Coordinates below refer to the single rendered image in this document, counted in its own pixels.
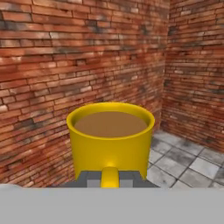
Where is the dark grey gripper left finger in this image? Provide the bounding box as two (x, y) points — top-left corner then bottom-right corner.
(60, 171), (103, 189)

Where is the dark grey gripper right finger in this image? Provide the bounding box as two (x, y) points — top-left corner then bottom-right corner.
(117, 171), (160, 189)

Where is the yellow coffee mug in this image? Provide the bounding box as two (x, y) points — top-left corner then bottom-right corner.
(66, 101), (156, 189)

